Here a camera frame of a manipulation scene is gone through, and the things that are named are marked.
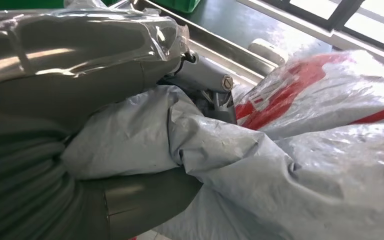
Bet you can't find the grey mailer package red print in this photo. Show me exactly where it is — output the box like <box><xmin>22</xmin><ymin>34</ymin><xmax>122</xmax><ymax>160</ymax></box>
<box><xmin>61</xmin><ymin>49</ymin><xmax>384</xmax><ymax>240</ymax></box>

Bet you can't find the long plain grey mailer package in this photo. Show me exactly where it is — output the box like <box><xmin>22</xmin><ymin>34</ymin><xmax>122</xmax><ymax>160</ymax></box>
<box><xmin>64</xmin><ymin>0</ymin><xmax>108</xmax><ymax>10</ymax></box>

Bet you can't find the green crate holding black coils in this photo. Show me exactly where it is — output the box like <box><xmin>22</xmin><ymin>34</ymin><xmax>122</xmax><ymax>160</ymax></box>
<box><xmin>151</xmin><ymin>0</ymin><xmax>202</xmax><ymax>14</ymax></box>

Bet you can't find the silver robot arm ribbed sleeve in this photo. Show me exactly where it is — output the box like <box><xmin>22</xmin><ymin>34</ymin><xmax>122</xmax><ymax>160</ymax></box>
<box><xmin>0</xmin><ymin>130</ymin><xmax>111</xmax><ymax>240</ymax></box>

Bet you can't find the small white rounded device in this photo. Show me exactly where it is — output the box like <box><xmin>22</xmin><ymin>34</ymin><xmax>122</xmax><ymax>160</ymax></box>
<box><xmin>247</xmin><ymin>38</ymin><xmax>290</xmax><ymax>66</ymax></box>

